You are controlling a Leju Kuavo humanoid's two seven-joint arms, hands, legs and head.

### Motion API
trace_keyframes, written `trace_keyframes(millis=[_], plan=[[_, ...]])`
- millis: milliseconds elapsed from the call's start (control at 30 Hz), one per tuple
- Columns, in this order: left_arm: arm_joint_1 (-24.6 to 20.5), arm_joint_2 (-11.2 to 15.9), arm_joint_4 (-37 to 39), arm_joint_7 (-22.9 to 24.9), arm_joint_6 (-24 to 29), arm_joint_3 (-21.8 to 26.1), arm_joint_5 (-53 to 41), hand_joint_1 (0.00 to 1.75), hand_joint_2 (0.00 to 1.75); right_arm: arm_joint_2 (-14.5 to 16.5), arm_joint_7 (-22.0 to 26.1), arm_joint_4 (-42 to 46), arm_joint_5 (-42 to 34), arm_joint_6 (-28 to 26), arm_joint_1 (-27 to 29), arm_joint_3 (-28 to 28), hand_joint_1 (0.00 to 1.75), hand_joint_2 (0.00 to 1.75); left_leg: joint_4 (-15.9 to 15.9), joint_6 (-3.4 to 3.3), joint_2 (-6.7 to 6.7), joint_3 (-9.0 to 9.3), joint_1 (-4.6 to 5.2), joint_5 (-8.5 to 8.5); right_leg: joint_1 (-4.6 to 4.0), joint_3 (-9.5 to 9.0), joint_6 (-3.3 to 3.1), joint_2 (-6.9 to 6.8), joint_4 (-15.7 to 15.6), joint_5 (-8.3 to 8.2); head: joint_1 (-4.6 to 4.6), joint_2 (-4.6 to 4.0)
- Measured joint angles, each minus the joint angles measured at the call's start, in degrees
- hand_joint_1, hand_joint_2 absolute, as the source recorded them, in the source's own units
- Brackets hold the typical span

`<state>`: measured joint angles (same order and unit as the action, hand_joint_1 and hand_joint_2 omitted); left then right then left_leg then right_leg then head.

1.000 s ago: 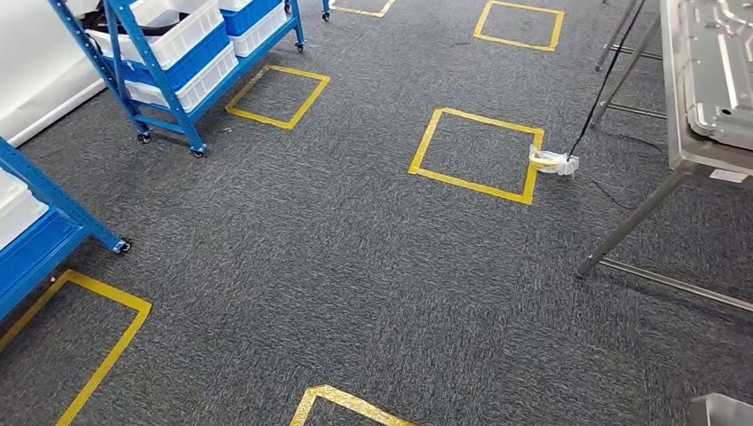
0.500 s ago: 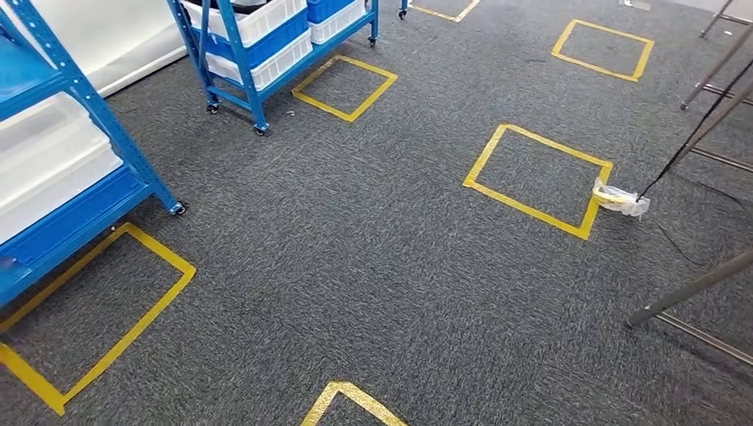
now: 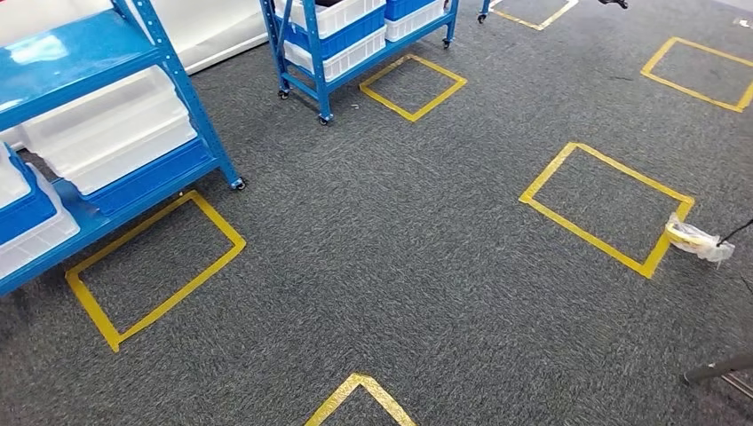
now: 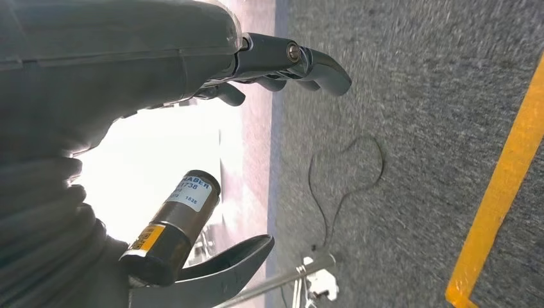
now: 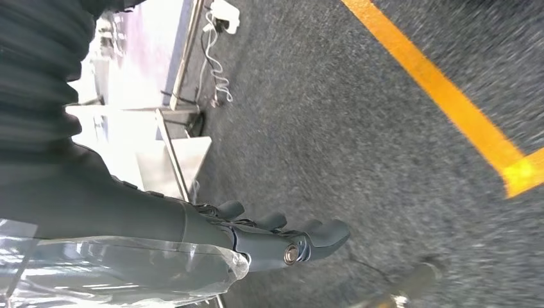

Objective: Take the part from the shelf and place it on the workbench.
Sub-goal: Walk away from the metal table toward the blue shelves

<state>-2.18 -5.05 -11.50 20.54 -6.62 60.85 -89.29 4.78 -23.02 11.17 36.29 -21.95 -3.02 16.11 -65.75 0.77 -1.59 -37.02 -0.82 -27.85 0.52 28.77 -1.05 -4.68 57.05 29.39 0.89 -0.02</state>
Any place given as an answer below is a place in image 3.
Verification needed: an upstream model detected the blue metal shelf rack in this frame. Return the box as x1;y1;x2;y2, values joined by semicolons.
0;0;249;298

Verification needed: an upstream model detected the yellow floor tape rectangle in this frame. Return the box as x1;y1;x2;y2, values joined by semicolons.
63;189;249;354
518;140;696;281
639;35;753;114
489;0;581;32
358;53;469;124

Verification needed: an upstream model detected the blue plastic bin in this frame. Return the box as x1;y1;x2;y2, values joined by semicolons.
81;137;216;218
281;4;389;61
384;0;441;22
0;149;59;247

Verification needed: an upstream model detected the white car with red stripe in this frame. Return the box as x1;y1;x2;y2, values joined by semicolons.
0;0;270;75

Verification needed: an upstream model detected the clear plastic bag with tape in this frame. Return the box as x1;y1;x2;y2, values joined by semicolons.
663;212;737;264

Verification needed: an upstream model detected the black cord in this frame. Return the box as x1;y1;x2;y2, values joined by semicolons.
715;217;753;249

